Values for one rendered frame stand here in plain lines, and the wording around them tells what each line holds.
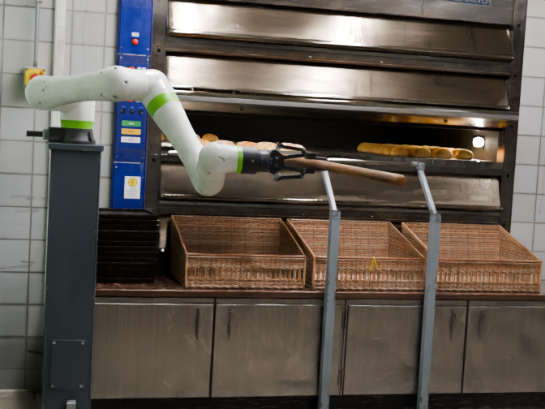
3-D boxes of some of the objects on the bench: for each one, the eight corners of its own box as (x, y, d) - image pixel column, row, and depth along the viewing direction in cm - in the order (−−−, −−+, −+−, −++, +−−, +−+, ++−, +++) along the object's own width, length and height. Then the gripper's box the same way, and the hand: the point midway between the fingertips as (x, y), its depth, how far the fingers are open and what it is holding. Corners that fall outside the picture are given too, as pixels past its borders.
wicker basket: (166, 271, 490) (169, 213, 488) (279, 273, 505) (282, 217, 502) (182, 288, 443) (186, 226, 441) (306, 290, 458) (310, 229, 455)
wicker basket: (396, 274, 521) (399, 221, 518) (495, 276, 535) (499, 224, 532) (433, 291, 474) (437, 232, 472) (542, 293, 488) (547, 235, 486)
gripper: (255, 136, 342) (323, 140, 348) (253, 183, 344) (320, 187, 350) (260, 137, 335) (329, 141, 341) (258, 185, 337) (326, 188, 342)
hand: (315, 163), depth 344 cm, fingers closed on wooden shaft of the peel, 3 cm apart
